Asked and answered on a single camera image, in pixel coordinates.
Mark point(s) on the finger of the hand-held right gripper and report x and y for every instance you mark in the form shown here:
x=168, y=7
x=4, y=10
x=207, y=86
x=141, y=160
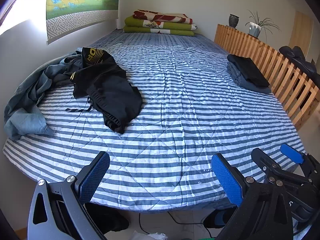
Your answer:
x=291, y=153
x=261, y=158

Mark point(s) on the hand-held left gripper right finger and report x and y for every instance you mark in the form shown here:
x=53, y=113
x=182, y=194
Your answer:
x=227, y=182

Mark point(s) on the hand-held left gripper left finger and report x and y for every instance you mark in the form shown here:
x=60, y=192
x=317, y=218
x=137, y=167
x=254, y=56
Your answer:
x=95, y=177

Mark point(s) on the black and blue shoe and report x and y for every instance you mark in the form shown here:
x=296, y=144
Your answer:
x=217, y=218

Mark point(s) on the folded dark blue garment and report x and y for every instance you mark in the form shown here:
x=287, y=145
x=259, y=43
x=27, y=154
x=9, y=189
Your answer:
x=247, y=86

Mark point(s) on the white plastic bag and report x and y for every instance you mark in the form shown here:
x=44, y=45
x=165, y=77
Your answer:
x=150, y=236

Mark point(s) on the folded black garment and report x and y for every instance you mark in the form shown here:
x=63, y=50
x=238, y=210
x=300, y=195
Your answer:
x=250, y=70

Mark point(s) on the wooden slatted headboard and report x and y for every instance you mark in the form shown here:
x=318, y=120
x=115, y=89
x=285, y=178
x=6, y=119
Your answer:
x=275, y=62

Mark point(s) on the blue white striped bed quilt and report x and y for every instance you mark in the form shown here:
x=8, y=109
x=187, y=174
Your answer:
x=175, y=105

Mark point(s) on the blue-grey garment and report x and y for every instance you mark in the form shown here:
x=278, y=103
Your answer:
x=27, y=110

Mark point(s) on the black jacket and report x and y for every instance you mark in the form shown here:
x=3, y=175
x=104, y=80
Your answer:
x=300, y=57

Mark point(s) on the wooden door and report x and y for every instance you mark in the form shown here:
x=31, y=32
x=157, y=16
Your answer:
x=302, y=32

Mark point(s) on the potted plant white pot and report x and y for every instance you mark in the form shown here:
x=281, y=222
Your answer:
x=255, y=30

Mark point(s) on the dark ceramic vase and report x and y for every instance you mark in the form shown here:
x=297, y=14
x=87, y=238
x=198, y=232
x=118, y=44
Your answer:
x=234, y=21

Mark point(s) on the green patterned folded blanket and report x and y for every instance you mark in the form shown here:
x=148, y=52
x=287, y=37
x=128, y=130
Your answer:
x=140, y=26

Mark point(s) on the red floral folded blanket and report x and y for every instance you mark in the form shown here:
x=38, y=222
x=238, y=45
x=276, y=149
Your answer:
x=162, y=17

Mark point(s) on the landscape wall poster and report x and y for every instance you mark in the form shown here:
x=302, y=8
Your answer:
x=75, y=0

